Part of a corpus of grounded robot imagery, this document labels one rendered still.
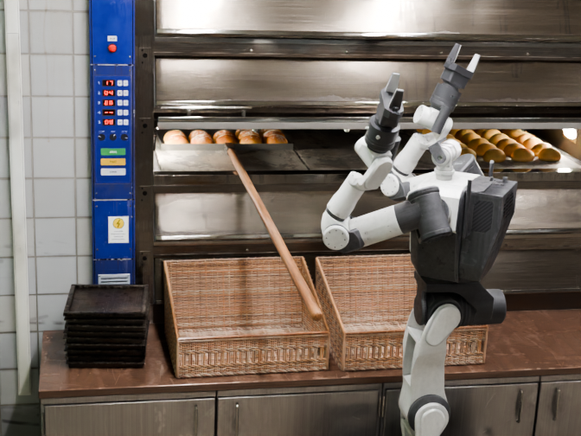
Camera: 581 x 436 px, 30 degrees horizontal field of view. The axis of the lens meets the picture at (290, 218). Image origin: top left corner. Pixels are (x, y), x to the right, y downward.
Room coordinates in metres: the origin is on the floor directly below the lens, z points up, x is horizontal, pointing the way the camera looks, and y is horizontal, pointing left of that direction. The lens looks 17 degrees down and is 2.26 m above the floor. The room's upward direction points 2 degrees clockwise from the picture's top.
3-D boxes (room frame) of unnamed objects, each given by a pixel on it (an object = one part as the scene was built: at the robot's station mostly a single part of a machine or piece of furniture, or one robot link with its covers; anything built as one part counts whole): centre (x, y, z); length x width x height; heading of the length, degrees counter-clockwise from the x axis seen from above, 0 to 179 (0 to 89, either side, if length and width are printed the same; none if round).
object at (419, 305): (3.26, -0.56, 1.00); 0.28 x 0.13 x 0.18; 102
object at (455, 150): (3.26, -0.47, 1.46); 0.10 x 0.07 x 0.09; 157
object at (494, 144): (4.66, -0.84, 1.21); 0.61 x 0.48 x 0.06; 11
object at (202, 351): (3.73, 0.16, 0.72); 0.56 x 0.49 x 0.28; 103
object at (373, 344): (3.85, -0.42, 0.72); 0.56 x 0.49 x 0.28; 103
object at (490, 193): (3.23, -0.53, 1.26); 0.34 x 0.30 x 0.36; 157
